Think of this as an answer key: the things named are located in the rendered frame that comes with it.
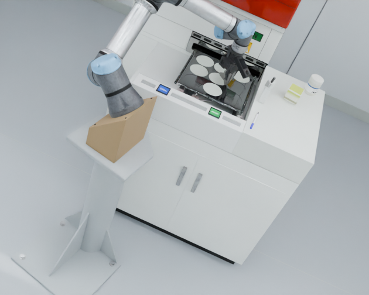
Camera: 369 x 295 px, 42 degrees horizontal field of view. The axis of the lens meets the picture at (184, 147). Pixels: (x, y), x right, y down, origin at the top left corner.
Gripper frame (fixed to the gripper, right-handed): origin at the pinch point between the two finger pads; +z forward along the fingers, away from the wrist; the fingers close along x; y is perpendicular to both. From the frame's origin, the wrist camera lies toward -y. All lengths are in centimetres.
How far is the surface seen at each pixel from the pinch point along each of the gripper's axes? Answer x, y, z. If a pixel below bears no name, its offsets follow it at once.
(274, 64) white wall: -168, 52, 76
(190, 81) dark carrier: 16.1, 11.1, 1.4
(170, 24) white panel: -2.4, 48.2, -4.0
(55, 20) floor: -36, 191, 91
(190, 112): 38.3, -9.0, -3.4
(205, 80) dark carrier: 8.1, 8.0, 1.3
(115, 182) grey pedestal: 72, -6, 30
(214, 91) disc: 9.5, -0.3, 1.3
